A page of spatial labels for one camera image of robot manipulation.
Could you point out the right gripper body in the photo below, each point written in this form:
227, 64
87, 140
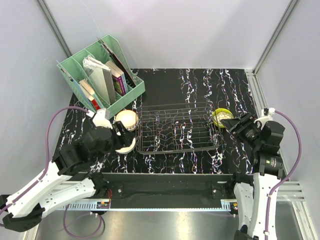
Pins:
249, 132

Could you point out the grey book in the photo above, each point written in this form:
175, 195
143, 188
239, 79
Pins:
102, 80

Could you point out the white ribbed bowl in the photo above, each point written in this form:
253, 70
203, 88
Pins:
128, 149

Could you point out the aluminium frame rail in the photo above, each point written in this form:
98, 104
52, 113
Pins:
290, 190

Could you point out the striped white bowl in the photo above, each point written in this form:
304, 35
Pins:
129, 119

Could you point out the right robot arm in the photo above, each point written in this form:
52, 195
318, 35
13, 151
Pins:
256, 202

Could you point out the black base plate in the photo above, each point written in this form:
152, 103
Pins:
215, 186

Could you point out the green file organizer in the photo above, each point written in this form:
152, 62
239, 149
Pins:
78, 80

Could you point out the red book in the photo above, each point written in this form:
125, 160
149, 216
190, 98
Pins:
95, 104

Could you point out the white crumpled paper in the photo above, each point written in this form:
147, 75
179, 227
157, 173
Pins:
89, 62

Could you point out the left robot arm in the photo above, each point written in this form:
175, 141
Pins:
27, 207

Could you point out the black wire dish rack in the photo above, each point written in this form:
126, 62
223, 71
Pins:
177, 128

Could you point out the purple book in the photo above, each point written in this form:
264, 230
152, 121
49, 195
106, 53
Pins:
118, 77

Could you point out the yellow bowl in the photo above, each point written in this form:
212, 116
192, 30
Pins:
216, 111

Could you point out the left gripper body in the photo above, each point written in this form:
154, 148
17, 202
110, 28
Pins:
109, 148

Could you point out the white flower-shaped bowl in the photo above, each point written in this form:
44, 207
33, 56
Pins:
222, 115

